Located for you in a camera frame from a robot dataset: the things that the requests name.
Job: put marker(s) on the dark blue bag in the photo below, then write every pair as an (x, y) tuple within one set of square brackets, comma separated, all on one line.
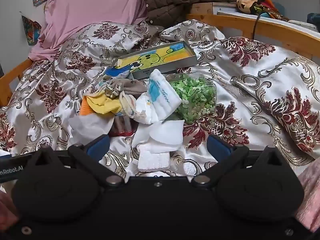
[(313, 18)]

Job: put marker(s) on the cream cloth item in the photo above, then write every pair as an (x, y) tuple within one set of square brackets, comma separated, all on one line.
[(127, 103)]

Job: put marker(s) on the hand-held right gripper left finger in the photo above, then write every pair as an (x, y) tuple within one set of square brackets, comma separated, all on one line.
[(97, 145)]

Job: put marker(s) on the white crumpled cloth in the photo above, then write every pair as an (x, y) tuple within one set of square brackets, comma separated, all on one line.
[(145, 110)]

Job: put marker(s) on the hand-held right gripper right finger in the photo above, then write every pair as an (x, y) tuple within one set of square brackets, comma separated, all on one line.
[(218, 146)]

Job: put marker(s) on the white folded towel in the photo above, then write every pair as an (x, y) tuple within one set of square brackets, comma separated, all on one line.
[(152, 160)]

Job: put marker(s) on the plush toy with tan face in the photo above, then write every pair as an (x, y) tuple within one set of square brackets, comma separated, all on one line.
[(247, 2)]

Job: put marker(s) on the orange cloth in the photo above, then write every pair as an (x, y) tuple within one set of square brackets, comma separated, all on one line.
[(85, 108)]

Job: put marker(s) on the pink bed sheet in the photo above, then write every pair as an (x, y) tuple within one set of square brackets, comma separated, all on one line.
[(87, 5)]

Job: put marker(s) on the clear bag of green chips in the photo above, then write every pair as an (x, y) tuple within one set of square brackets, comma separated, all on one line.
[(195, 97)]

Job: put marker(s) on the white cloth with blue print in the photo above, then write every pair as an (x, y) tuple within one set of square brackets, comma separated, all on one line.
[(163, 95)]

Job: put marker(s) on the white tissue paper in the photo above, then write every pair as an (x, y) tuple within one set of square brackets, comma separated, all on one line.
[(87, 127)]

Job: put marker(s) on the wooden bed frame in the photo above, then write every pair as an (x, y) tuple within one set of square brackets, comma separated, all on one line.
[(275, 33)]

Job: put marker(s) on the white mattress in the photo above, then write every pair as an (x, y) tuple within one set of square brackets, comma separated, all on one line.
[(275, 17)]

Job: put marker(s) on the pink fleece clothing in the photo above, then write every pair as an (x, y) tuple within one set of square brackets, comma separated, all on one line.
[(6, 212), (310, 195)]

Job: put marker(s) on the diamond-hung cartoon wall poster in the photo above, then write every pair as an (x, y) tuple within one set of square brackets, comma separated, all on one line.
[(31, 30)]

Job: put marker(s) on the yellow cloth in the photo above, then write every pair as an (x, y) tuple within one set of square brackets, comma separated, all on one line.
[(102, 105)]

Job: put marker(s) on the white fabric pads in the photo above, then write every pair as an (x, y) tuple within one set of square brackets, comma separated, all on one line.
[(165, 135)]

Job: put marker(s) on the red translucent packet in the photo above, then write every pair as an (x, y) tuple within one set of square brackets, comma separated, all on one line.
[(122, 128)]

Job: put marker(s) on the floral patterned satin blanket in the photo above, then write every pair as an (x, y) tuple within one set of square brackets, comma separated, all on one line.
[(262, 80)]

